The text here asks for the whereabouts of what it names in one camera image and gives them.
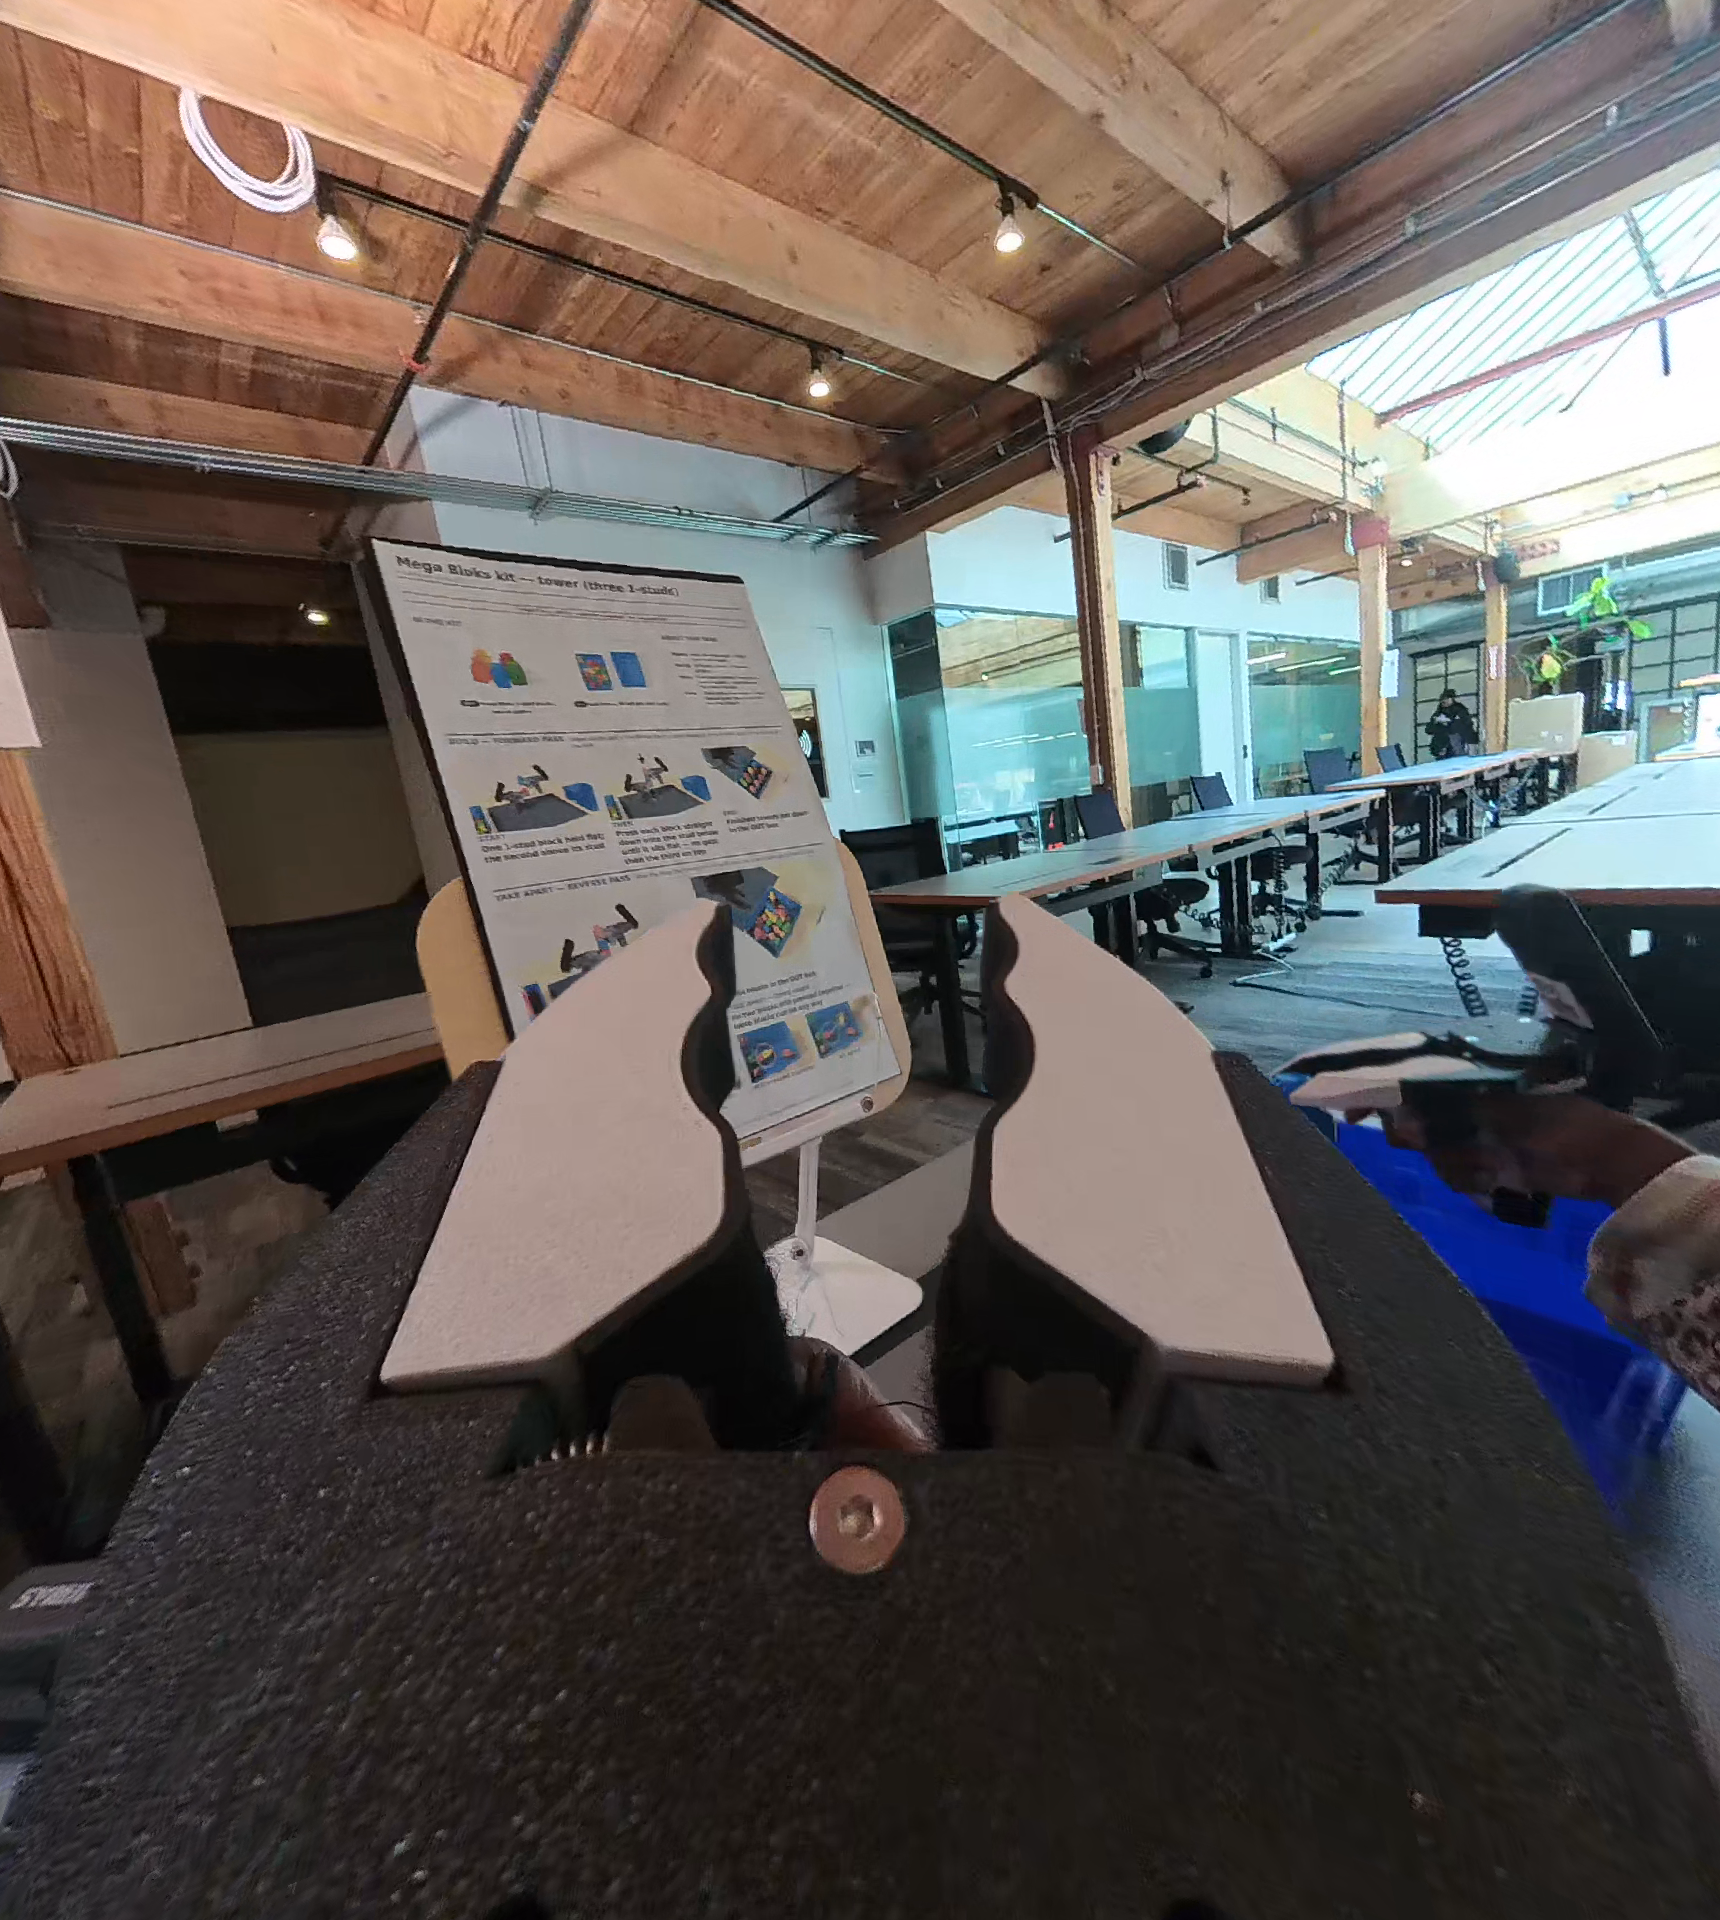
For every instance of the person's right hand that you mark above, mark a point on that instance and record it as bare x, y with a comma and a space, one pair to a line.
1594, 1147

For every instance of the black office chair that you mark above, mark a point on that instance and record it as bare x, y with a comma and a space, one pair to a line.
1143, 870
904, 913

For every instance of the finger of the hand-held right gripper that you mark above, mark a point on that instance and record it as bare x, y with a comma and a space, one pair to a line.
1380, 1085
1362, 1045

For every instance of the track spot light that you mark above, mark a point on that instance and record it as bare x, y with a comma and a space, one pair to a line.
817, 374
1007, 230
337, 231

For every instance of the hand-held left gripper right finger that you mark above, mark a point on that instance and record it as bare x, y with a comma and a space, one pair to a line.
1143, 1188

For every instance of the wooden top office desk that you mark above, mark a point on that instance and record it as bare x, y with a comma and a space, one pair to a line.
1070, 862
203, 1065
1627, 862
1429, 772

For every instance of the blue plastic bin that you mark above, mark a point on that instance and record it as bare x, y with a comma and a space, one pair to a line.
1521, 1292

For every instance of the printed instruction sheet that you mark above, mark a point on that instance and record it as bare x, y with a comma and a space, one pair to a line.
620, 809

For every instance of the green potted plant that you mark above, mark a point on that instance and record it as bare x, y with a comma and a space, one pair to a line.
1588, 628

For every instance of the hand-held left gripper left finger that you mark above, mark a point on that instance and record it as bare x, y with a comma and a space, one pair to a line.
559, 1202

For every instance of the black charger box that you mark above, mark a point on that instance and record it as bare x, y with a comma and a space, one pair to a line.
27, 1652

